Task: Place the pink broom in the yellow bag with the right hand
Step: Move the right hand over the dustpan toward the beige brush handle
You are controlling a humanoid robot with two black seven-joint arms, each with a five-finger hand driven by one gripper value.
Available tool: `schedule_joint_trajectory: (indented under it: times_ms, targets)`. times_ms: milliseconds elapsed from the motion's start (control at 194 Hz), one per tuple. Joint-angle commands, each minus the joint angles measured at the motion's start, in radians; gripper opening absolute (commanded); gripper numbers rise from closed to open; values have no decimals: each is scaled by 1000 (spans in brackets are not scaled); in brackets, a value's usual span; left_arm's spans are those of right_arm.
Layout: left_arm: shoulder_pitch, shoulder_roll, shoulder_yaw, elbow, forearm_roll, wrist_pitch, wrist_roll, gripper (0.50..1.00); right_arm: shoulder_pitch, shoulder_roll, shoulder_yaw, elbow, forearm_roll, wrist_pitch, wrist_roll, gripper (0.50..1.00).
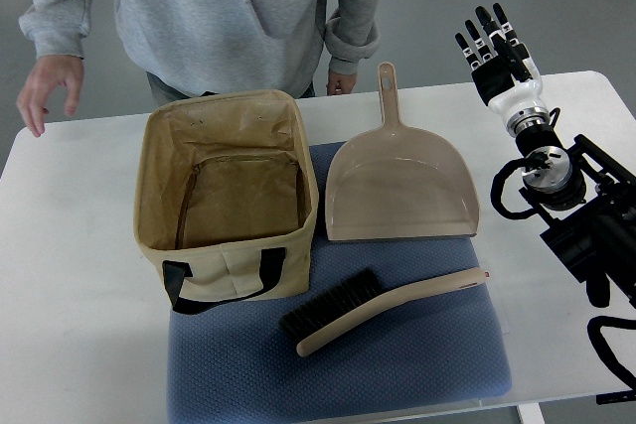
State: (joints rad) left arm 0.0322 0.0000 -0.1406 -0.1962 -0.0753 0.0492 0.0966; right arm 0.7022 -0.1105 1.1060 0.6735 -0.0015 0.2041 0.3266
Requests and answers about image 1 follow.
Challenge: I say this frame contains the person's bare hand left side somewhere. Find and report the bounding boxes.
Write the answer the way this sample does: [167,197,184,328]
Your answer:
[16,55,84,138]

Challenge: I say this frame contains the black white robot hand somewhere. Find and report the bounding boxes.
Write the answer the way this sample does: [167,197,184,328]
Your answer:
[455,3,551,137]

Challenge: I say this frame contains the person's bare hand centre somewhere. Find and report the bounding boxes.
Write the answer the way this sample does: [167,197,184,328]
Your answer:
[326,70,358,96]

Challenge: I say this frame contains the beige hand broom black bristles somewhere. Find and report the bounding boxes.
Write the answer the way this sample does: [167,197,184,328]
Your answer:
[278,267,488,357]

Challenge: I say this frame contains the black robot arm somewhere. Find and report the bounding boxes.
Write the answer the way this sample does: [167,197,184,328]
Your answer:
[490,107,635,308]

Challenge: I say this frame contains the yellow fabric bag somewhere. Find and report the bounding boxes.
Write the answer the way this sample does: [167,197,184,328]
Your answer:
[133,90,319,315]

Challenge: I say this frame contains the beige plastic dustpan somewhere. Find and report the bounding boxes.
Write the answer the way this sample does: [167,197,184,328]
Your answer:
[324,63,480,241]

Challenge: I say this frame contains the person in grey sweatshirt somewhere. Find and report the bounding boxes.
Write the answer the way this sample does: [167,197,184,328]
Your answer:
[20,0,380,97]

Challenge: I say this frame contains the blue textured mat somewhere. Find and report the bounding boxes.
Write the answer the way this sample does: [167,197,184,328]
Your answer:
[166,141,513,424]

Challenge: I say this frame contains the black cable loop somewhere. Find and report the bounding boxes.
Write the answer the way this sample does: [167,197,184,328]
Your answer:
[586,315,636,393]

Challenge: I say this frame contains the black table edge bracket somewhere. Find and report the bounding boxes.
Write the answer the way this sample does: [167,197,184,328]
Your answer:
[595,390,636,405]

